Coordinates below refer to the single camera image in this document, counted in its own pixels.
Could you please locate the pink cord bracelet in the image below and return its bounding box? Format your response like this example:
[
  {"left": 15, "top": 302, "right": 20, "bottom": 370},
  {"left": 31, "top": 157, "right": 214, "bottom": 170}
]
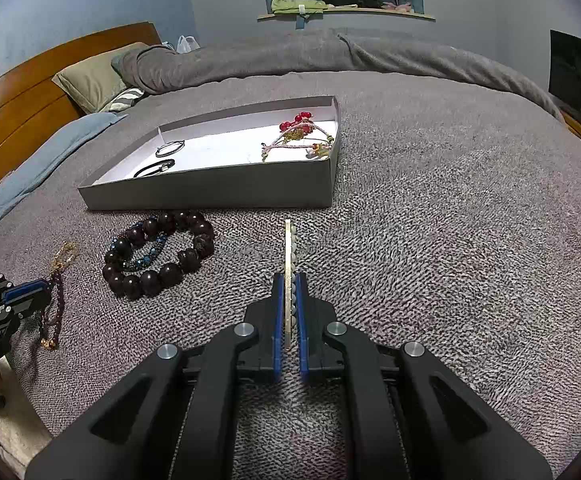
[{"left": 260, "top": 120, "right": 338, "bottom": 162}]

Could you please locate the grey cardboard box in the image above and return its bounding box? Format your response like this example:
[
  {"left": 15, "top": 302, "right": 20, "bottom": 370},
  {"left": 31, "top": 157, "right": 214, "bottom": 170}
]
[{"left": 78, "top": 94, "right": 342, "bottom": 211}]

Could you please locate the black television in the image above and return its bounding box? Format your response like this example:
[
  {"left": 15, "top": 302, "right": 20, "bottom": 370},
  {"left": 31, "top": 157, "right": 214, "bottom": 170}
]
[{"left": 549, "top": 30, "right": 581, "bottom": 133}]

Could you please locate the light blue blanket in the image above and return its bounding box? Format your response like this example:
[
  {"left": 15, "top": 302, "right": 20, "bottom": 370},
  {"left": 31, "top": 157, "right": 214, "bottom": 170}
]
[{"left": 0, "top": 111, "right": 128, "bottom": 253}]

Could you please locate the wooden window shelf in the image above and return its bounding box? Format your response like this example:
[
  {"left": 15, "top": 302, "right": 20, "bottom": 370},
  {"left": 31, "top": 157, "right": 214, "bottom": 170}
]
[{"left": 257, "top": 7, "right": 436, "bottom": 23}]

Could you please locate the grey knitted bed blanket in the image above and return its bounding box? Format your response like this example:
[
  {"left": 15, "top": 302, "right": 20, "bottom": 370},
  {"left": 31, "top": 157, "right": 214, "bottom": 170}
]
[{"left": 0, "top": 72, "right": 581, "bottom": 480}]

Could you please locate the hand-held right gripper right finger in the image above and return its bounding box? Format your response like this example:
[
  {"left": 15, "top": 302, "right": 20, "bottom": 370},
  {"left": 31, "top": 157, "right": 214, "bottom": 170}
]
[{"left": 295, "top": 272, "right": 553, "bottom": 480}]

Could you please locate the blue bead bracelet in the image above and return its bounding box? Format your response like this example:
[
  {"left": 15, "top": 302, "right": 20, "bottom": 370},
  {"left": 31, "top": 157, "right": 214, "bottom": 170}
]
[{"left": 120, "top": 232, "right": 168, "bottom": 271}]

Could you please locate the wooden headboard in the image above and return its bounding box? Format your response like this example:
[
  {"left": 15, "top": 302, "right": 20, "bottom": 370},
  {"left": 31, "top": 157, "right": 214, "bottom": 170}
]
[{"left": 0, "top": 21, "right": 164, "bottom": 211}]

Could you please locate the gold chain bracelet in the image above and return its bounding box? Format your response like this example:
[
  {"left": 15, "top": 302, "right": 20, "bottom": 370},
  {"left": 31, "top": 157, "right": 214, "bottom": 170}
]
[{"left": 284, "top": 219, "right": 303, "bottom": 351}]

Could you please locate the large black bead bracelet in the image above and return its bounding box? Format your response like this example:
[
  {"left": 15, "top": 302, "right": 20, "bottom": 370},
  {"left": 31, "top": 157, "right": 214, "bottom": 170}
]
[{"left": 102, "top": 211, "right": 216, "bottom": 301}]

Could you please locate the olive pillow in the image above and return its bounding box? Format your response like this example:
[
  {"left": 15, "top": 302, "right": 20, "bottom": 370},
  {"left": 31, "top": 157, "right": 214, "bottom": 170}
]
[{"left": 52, "top": 42, "right": 148, "bottom": 113}]

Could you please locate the striped pillow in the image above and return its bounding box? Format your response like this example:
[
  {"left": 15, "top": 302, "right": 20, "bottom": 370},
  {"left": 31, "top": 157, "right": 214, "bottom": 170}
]
[{"left": 99, "top": 87, "right": 145, "bottom": 112}]

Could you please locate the dark red bead bracelet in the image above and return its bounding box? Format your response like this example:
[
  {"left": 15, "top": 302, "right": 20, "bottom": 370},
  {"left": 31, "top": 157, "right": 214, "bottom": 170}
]
[{"left": 38, "top": 270, "right": 66, "bottom": 351}]

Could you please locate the green cloth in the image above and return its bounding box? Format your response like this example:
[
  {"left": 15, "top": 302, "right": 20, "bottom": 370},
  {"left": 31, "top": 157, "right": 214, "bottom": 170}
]
[{"left": 270, "top": 0, "right": 328, "bottom": 15}]

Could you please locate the black oval bangle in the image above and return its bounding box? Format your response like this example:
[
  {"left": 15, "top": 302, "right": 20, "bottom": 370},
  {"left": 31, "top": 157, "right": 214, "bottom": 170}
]
[{"left": 133, "top": 159, "right": 176, "bottom": 178}]

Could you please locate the cream fleece cloth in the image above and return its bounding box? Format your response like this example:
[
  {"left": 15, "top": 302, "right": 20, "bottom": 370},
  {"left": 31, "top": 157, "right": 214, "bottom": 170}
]
[{"left": 0, "top": 355, "right": 54, "bottom": 480}]

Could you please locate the grey duvet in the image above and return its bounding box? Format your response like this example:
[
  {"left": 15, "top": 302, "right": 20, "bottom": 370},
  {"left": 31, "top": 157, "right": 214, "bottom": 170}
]
[{"left": 113, "top": 27, "right": 566, "bottom": 121}]

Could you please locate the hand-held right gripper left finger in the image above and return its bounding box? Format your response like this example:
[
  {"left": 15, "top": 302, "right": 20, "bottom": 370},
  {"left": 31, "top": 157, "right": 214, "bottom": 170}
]
[{"left": 25, "top": 272, "right": 286, "bottom": 480}]

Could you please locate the gold chain oval hair clip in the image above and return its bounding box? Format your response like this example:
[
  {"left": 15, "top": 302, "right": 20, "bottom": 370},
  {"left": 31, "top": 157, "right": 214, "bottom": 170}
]
[{"left": 53, "top": 242, "right": 78, "bottom": 271}]

